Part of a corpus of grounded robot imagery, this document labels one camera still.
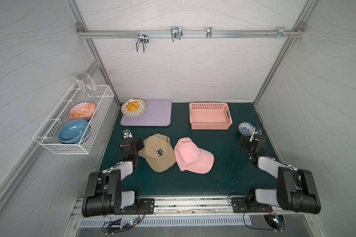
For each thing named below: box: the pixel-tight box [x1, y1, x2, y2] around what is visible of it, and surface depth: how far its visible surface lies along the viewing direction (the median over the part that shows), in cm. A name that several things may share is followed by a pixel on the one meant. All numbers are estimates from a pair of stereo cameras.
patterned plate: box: [120, 97, 148, 118], surface depth 117 cm
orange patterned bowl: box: [68, 102, 97, 121], surface depth 72 cm
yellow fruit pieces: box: [126, 100, 139, 112], surface depth 117 cm
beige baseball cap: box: [137, 133, 177, 173], surface depth 89 cm
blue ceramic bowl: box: [57, 118, 88, 144], surface depth 62 cm
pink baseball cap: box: [174, 137, 215, 175], surface depth 86 cm
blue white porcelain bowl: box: [238, 121, 256, 136], surface depth 105 cm
